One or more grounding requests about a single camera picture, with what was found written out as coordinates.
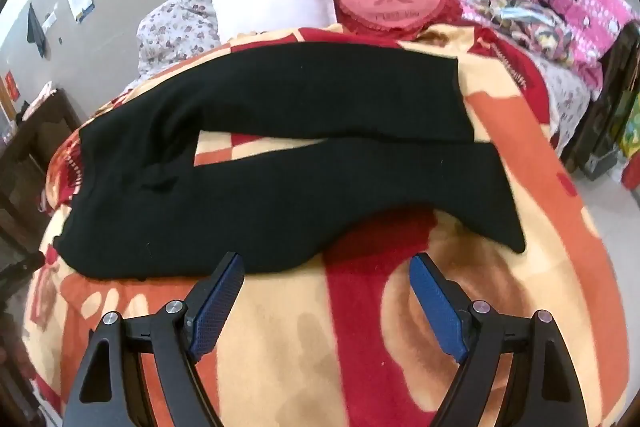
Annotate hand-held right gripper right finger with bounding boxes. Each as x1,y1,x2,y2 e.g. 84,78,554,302
407,252,590,427

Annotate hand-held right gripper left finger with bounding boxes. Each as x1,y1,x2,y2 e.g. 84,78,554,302
62,251,246,427

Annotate black pants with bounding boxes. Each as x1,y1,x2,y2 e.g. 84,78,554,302
56,39,526,282

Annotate orange red printed blanket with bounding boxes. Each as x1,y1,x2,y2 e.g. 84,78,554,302
22,21,626,427

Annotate floral bed sheet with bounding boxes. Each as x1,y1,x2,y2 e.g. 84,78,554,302
537,59,593,158

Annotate dark wooden table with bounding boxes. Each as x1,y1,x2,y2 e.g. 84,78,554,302
0,87,83,258

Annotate pink cloth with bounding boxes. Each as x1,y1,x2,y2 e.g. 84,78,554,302
25,81,56,118

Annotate colourful patterned cloth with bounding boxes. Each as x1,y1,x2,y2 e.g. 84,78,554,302
480,0,581,62

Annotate white pillow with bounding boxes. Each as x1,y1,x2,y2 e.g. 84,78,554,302
212,0,338,42

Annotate dark wooden bed frame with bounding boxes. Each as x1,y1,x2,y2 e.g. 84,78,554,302
565,22,640,180

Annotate dark cloth on wall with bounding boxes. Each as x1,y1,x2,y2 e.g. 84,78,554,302
26,3,48,58

